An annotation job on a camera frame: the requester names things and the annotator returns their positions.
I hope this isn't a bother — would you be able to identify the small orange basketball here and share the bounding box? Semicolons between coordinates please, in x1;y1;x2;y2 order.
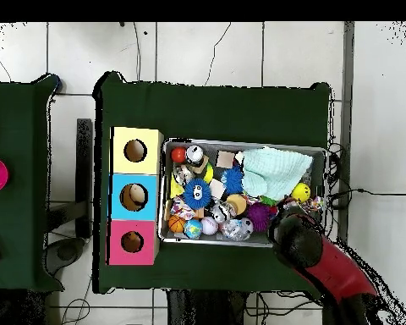
167;214;187;234

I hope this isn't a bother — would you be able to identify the silver wire mesh bin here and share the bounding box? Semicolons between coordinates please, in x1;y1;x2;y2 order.
156;137;328;250

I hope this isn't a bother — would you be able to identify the mint green cloth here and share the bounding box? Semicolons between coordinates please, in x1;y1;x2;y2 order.
241;146;314;201

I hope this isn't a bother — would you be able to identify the plain orange ball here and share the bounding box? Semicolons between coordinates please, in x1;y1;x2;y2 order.
170;146;188;163

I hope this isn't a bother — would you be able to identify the black cable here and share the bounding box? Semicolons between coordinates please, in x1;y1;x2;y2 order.
327;188;406;198

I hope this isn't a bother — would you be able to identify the yellow smiley face ball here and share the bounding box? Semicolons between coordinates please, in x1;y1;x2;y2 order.
291;182;311;203

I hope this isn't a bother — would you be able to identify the blue spiky ball with eyes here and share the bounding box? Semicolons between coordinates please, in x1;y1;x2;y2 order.
182;178;213;211

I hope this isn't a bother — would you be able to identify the white baseball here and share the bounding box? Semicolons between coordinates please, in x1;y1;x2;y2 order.
200;216;220;236

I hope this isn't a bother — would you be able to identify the globe print ball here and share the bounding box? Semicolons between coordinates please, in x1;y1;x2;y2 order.
183;218;203;240

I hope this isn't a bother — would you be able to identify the wooden box with three holes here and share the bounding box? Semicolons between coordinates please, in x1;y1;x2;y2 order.
106;126;165;267

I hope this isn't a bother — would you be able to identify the plain wooden cube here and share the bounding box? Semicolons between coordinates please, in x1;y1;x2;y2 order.
209;178;227;201

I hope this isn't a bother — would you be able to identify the dark green side tablecloth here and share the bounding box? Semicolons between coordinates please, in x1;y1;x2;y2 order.
0;74;65;293

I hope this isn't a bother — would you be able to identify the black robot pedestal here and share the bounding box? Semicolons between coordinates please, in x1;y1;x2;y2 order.
167;289;248;325

